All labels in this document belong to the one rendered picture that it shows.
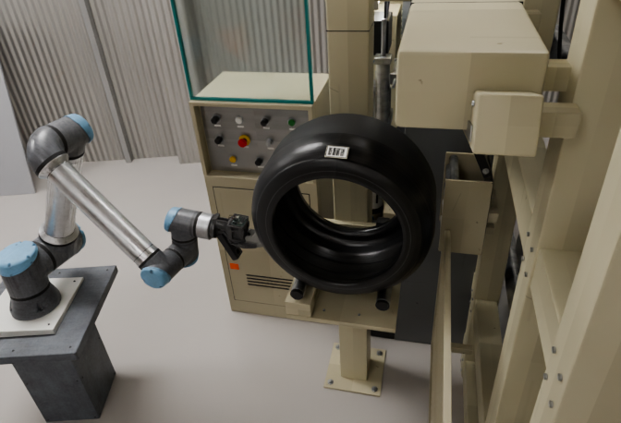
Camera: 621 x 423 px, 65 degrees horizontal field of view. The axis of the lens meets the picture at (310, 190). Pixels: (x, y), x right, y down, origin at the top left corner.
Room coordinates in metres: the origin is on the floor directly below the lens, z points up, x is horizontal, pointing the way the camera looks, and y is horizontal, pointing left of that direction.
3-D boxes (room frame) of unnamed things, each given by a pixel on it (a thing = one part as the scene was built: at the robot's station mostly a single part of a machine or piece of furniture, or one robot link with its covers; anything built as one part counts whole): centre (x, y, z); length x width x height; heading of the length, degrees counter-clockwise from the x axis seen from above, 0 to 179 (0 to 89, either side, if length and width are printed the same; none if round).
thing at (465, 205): (1.42, -0.54, 1.05); 0.20 x 0.15 x 0.30; 165
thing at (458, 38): (1.11, -0.37, 1.71); 0.61 x 0.25 x 0.15; 165
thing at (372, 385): (1.56, -0.16, 0.01); 0.27 x 0.27 x 0.02; 75
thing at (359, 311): (1.30, -0.11, 0.80); 0.37 x 0.36 x 0.02; 75
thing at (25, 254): (1.52, 1.16, 0.81); 0.17 x 0.15 x 0.18; 155
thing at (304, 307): (1.34, 0.02, 0.84); 0.36 x 0.09 x 0.06; 165
